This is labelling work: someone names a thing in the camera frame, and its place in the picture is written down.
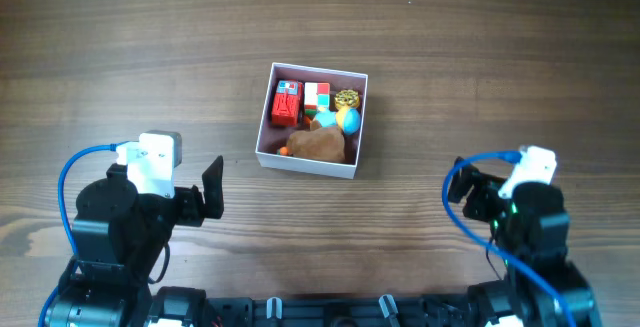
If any white box pink interior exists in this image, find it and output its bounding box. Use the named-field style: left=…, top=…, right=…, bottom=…
left=255, top=62, right=368, bottom=179

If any red toy truck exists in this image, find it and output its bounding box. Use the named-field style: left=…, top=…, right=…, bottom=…
left=271, top=80, right=304, bottom=127

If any brown plush capybara toy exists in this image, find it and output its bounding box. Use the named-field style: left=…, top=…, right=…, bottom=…
left=276, top=121, right=346, bottom=163

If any yellow duck toy blue hat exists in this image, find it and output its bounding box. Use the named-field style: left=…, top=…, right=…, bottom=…
left=313, top=106, right=362, bottom=135

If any small colourful puzzle cube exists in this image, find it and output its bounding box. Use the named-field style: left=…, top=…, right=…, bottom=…
left=304, top=82, right=331, bottom=118

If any yellow toy wheel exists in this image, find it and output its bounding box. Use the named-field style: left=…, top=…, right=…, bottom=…
left=334, top=90, right=361, bottom=110

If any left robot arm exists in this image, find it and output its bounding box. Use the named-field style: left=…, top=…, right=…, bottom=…
left=38, top=157, right=224, bottom=326

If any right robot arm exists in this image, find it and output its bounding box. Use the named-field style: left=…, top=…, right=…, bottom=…
left=441, top=146, right=602, bottom=326

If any right blue cable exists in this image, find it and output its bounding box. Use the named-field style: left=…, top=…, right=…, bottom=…
left=441, top=150, right=579, bottom=327

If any blue cable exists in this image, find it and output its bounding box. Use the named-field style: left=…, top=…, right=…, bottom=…
left=441, top=150, right=579, bottom=327
left=37, top=141, right=131, bottom=327

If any black mounting rail base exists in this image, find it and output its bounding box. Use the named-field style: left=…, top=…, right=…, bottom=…
left=145, top=287, right=511, bottom=327

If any left blue cable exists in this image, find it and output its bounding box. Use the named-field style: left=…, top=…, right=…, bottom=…
left=37, top=141, right=131, bottom=327

